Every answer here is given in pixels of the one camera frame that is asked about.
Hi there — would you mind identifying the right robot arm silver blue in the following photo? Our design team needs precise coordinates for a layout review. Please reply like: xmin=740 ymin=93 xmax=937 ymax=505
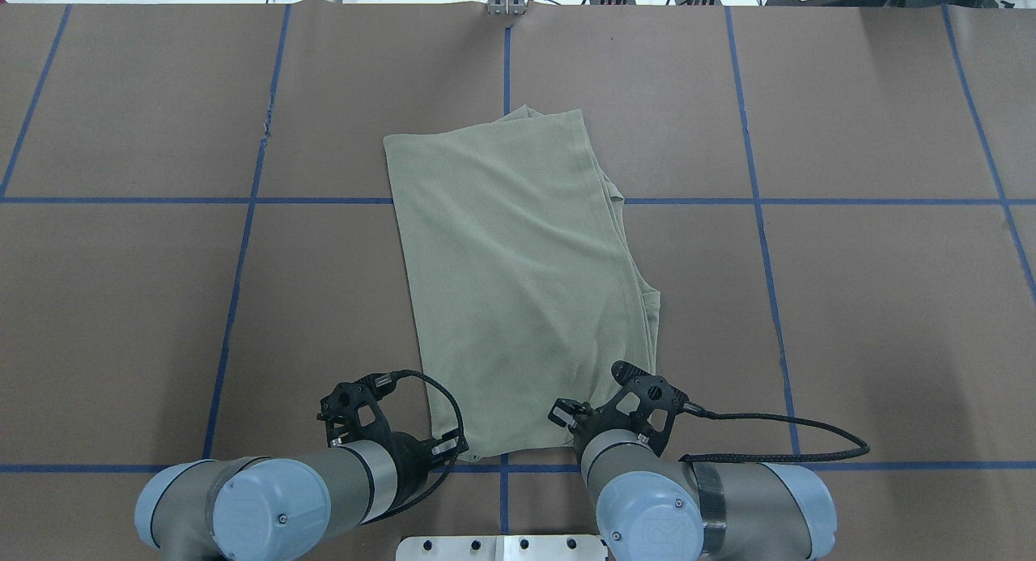
xmin=548 ymin=398 xmax=839 ymax=560

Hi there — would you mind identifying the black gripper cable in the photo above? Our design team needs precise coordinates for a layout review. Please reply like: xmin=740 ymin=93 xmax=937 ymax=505
xmin=680 ymin=403 xmax=872 ymax=466
xmin=372 ymin=370 xmax=470 ymax=521

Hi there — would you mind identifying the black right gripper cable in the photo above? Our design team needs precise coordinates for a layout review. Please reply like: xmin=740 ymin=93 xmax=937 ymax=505
xmin=680 ymin=403 xmax=872 ymax=466

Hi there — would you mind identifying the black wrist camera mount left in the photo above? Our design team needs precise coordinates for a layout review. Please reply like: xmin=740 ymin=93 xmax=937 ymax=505
xmin=316 ymin=372 xmax=403 ymax=451

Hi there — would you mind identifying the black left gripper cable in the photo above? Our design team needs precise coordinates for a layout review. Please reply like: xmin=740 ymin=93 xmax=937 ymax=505
xmin=372 ymin=370 xmax=470 ymax=521

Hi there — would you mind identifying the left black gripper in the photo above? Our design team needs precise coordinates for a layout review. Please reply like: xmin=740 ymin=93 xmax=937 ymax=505
xmin=391 ymin=431 xmax=469 ymax=505

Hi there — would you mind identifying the white central pedestal column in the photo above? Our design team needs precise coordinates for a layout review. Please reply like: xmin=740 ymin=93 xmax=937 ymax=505
xmin=395 ymin=534 xmax=612 ymax=560

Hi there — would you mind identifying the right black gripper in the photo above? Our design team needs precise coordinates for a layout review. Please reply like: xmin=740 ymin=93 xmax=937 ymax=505
xmin=547 ymin=398 xmax=648 ymax=449

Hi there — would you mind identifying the olive green long-sleeve shirt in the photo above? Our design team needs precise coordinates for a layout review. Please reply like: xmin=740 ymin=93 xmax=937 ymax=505
xmin=384 ymin=106 xmax=661 ymax=462

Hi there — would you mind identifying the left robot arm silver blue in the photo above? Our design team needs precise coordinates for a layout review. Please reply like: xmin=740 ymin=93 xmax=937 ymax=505
xmin=134 ymin=431 xmax=467 ymax=560

